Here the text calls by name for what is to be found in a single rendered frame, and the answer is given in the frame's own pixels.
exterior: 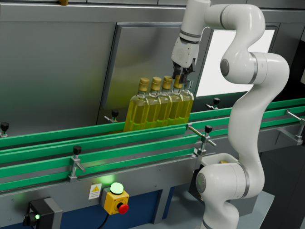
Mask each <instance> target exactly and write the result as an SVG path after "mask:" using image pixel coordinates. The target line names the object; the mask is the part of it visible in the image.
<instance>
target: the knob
mask: <svg viewBox="0 0 305 229"><path fill-rule="evenodd" d="M36 223H37V219H36V215H35V213H34V212H30V213H27V214H26V215H24V220H23V226H24V227H25V226H35V225H36Z"/></svg>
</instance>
